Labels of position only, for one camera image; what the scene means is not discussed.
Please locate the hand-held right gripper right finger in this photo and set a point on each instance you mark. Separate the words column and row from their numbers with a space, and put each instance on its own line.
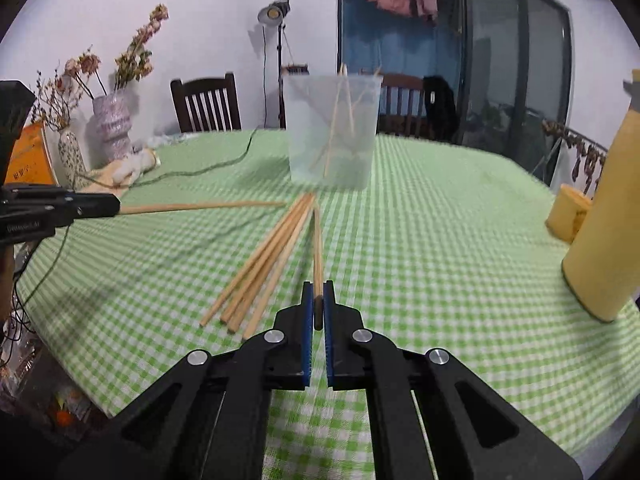
column 329, row 340

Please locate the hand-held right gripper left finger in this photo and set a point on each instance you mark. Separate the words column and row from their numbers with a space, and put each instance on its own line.
column 308, row 340

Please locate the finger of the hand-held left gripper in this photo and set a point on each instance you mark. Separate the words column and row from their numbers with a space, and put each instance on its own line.
column 95, row 206
column 30, row 192

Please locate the tan bamboo chopstick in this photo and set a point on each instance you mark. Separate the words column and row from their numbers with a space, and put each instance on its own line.
column 317, row 260
column 322, row 155
column 334, row 125
column 365, row 89
column 200, row 206
column 347, row 110

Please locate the row of wooden chopsticks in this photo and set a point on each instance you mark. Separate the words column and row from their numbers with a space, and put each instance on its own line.
column 265, row 265

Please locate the clear plastic container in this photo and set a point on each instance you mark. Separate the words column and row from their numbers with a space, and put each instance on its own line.
column 332, row 130

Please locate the orange book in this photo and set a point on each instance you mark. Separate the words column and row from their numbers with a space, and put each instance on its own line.
column 30, row 157

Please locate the beige work gloves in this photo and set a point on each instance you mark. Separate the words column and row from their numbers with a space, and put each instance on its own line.
column 125, row 167

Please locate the small floral vase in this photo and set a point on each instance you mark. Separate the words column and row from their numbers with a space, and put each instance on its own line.
column 71, row 160

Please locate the dried rose bunch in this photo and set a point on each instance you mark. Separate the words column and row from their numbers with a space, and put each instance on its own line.
column 70, row 85

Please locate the pink white ribbed vase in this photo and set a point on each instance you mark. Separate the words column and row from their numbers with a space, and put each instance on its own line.
column 112, row 127

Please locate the green checkered tablecloth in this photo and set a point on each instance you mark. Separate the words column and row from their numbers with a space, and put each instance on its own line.
column 450, row 270

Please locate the tall dried flower bunch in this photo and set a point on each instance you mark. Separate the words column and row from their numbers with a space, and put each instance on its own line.
column 137, row 55

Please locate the dark wooden slatted chair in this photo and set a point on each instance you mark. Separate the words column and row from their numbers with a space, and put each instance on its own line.
column 205, row 105
column 405, row 110

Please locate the black jacket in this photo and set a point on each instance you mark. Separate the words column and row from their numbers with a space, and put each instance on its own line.
column 440, row 110

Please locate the studio lamp on stand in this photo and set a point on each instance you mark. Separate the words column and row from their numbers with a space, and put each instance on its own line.
column 274, row 10

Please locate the yellow cup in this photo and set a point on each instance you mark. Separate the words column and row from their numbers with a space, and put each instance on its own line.
column 567, row 212

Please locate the yellow thermos jug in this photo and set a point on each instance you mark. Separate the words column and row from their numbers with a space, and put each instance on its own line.
column 607, row 240

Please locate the blue curtain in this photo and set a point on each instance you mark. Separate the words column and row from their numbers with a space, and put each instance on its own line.
column 400, row 50

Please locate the hanging dried food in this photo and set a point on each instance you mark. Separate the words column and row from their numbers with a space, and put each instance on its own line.
column 582, row 152

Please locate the black framed glass door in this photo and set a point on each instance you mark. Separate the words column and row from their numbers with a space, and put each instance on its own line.
column 500, row 60

